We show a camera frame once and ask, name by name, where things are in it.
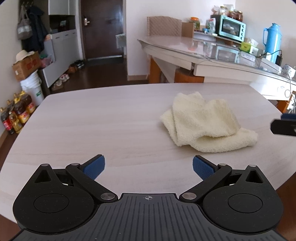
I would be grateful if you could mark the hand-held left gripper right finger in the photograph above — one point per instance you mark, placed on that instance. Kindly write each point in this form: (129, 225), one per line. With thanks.
(202, 166)

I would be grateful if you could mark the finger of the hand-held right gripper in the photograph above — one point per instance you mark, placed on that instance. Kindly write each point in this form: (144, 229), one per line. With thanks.
(288, 116)
(283, 127)

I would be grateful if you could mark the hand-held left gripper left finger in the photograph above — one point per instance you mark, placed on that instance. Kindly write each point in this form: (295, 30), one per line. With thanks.
(94, 165)

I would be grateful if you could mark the cream terry towel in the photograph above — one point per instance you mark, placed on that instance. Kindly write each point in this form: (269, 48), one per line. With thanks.
(203, 120)

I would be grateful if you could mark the white power strip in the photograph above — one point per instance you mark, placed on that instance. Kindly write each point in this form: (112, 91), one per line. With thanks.
(289, 70)

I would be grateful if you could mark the flat white box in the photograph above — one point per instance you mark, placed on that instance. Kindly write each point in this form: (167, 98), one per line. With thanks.
(270, 64)

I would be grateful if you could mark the black power adapter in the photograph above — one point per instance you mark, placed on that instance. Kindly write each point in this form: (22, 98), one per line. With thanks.
(279, 60)

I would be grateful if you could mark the clear plastic container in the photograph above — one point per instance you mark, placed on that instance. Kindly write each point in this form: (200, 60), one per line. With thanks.
(247, 56)

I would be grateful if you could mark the blue thermos jug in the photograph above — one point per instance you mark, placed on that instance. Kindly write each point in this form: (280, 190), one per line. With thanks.
(272, 41)

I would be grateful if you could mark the green tissue box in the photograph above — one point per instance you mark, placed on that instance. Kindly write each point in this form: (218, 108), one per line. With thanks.
(247, 47)

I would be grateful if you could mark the tan sandals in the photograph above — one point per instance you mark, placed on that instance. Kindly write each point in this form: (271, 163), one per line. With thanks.
(56, 86)

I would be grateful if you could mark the row of cooking oil bottles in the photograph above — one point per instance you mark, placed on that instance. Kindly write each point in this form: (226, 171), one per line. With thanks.
(18, 113)

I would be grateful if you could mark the pink sandals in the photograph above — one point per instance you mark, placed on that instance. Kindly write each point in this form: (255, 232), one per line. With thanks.
(63, 77)

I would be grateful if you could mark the white plastic bucket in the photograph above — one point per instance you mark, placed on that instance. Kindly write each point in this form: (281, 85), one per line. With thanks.
(32, 90)

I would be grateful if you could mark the wooden shelf riser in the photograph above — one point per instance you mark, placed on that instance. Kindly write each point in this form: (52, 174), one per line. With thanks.
(226, 40)

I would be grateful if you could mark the brown shoes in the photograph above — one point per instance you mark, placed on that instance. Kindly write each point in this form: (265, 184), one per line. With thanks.
(72, 68)

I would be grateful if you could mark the black shoes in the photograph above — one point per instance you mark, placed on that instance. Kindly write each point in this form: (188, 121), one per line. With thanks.
(79, 63)

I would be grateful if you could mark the teal toaster oven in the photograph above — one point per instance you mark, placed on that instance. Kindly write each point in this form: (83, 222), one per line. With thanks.
(231, 27)

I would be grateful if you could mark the jar of red preserves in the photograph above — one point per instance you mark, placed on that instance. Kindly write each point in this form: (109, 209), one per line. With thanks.
(239, 15)
(232, 15)

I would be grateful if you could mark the colourful clothes pile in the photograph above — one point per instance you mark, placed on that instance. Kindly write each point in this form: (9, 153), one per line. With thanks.
(46, 59)

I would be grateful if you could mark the brown cardboard box red print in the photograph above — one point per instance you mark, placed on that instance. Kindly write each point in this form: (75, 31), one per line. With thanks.
(27, 67)

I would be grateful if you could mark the white food packet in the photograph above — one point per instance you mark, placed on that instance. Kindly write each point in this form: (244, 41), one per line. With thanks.
(210, 24)

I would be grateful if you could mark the glass-topped dining table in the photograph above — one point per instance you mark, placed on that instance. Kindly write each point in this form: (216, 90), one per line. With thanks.
(175, 46)

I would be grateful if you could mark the clear glass jar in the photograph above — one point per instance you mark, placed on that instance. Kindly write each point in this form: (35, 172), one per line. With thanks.
(223, 10)

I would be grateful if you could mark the white cabinet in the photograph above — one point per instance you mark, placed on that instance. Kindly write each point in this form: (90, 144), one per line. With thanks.
(62, 39)

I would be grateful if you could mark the straw hat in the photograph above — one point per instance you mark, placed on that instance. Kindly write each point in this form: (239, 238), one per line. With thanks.
(23, 55)

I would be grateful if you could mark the jar with orange lid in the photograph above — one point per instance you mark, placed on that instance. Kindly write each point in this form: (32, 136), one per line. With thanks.
(194, 23)

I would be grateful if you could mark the plain cardboard box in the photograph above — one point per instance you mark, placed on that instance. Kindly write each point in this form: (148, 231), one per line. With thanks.
(187, 30)

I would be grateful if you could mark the dark wooden door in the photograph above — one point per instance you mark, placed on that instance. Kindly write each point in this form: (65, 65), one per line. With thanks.
(101, 27)

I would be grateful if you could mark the dark hanging coat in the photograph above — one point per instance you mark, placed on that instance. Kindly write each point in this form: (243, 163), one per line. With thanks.
(38, 30)

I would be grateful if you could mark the grey hanging bag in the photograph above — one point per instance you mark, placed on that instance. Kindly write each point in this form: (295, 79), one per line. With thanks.
(24, 29)

